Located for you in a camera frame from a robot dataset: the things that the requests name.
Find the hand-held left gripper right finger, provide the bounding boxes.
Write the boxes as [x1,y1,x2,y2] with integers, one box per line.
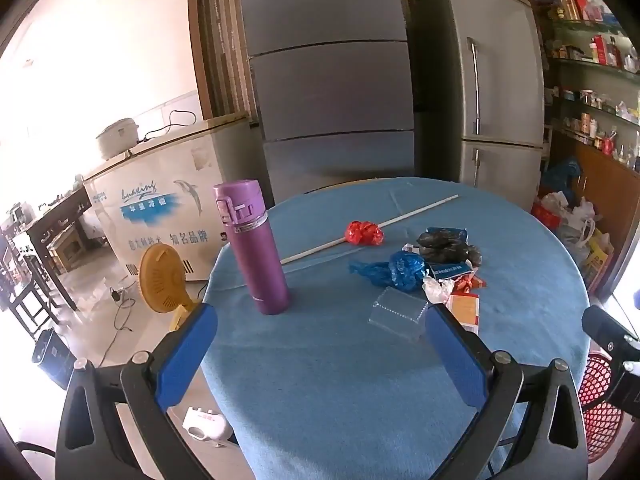
[424,304,588,480]

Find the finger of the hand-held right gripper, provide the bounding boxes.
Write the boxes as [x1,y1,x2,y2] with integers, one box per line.
[582,304,640,418]

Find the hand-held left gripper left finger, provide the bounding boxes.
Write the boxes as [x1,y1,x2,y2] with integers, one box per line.
[55,302,219,480]

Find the red white carton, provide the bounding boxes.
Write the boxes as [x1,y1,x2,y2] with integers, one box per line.
[445,292,481,336]

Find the white plastic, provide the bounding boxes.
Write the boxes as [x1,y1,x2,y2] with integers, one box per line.
[422,275,456,305]

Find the clear plastic box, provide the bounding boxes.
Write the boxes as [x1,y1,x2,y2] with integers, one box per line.
[368,286,427,343]

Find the orange packet bundle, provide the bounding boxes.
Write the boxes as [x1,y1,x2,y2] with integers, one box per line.
[452,272,487,292]

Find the red mesh basket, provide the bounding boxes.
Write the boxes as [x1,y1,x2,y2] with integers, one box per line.
[577,352,626,463]

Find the black plastic bag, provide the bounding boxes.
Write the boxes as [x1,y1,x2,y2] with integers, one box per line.
[416,229,482,266]

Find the yellow shopping bag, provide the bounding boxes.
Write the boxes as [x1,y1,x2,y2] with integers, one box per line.
[585,232,613,281]

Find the yellow electric fan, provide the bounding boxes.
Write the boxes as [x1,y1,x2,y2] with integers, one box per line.
[138,244,203,331]

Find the pile of white bags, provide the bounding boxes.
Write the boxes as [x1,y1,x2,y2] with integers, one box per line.
[542,192,597,251]

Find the purple thermos bottle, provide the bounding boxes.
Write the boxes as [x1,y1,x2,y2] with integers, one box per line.
[213,178,291,316]

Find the large red plastic bag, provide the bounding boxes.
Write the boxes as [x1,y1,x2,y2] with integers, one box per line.
[531,200,563,231]

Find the blue tablecloth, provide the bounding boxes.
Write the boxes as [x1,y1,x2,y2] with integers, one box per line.
[200,176,591,480]

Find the dark waste bin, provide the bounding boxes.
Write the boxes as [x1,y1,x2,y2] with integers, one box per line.
[31,327,77,391]

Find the wooden display cabinet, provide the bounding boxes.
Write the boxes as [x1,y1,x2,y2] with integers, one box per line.
[517,0,640,286]

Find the large blue plastic bag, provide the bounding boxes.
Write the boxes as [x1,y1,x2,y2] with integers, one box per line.
[542,157,581,191]

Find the wooden stool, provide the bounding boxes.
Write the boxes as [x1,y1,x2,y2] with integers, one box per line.
[47,222,86,273]

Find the white chest freezer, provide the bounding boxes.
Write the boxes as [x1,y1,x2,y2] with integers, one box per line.
[82,112,251,281]

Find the white thin stick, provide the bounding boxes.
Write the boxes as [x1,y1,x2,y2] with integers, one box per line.
[280,194,460,265]

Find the dark wooden chair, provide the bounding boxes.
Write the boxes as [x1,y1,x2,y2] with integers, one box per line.
[0,225,76,331]

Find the dark wooden side table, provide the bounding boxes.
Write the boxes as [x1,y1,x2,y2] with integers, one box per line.
[25,187,93,276]

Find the white rice cooker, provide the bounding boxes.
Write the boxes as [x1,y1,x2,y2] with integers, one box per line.
[95,117,141,160]

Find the silver two-door refrigerator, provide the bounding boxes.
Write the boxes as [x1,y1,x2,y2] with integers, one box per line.
[415,0,546,211]

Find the grey three-door refrigerator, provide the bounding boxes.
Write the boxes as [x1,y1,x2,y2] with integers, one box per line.
[235,0,416,208]

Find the thin black floor cable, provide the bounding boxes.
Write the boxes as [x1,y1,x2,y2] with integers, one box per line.
[97,280,138,366]

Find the brown wooden wall panel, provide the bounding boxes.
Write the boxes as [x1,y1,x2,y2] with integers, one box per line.
[187,0,261,121]

